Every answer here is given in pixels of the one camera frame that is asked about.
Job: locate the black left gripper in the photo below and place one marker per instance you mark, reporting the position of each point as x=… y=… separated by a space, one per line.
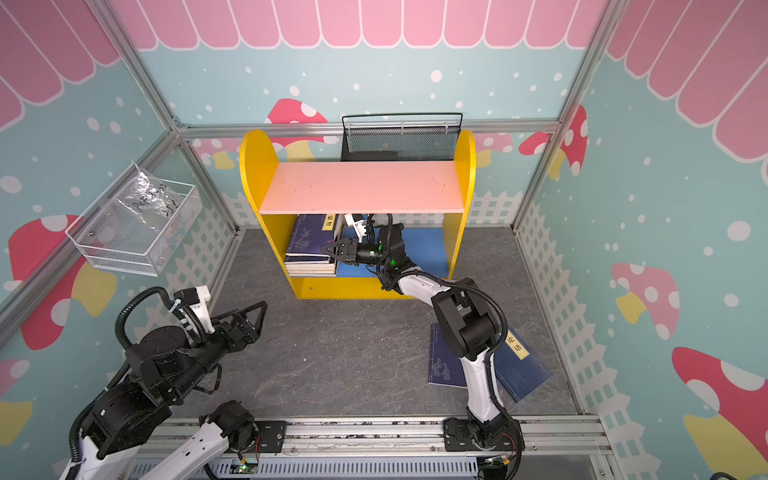
x=251 y=333

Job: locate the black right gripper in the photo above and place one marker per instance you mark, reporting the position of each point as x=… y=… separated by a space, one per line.
x=348 y=251

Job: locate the navy book floral cover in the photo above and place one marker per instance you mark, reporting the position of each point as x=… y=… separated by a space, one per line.
x=311 y=232

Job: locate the dark portrait cover book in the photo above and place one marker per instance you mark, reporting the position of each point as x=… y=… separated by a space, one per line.
x=312 y=267

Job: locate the navy book yellow label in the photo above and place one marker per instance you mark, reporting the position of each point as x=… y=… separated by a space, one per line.
x=308 y=259

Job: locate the yellow cartoon cover book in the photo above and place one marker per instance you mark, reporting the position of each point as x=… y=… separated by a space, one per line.
x=311 y=274

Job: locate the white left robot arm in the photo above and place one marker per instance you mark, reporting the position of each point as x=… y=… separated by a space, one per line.
x=159 y=372

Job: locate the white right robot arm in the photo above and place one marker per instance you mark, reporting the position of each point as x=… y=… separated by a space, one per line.
x=473 y=326

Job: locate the yellow bookshelf with coloured shelves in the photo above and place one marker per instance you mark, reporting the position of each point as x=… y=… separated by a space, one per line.
x=280 y=191

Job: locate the clear plastic bag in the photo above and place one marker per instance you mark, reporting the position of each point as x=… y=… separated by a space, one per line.
x=144 y=207

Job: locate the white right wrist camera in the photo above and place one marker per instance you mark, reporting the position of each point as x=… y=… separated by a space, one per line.
x=359 y=223

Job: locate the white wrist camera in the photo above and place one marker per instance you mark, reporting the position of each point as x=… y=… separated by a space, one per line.
x=359 y=223
x=198 y=306

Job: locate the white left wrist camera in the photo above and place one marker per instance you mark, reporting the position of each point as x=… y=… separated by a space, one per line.
x=198 y=306

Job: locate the black wire mesh basket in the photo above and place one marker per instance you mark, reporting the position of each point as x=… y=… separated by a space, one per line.
x=400 y=137

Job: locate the white wire wall basket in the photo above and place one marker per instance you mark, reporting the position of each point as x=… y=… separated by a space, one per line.
x=98 y=241

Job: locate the grey slotted cable duct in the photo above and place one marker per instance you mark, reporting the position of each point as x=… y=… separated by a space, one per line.
x=347 y=468

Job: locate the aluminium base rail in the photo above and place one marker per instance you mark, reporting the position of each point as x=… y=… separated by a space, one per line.
x=424 y=435

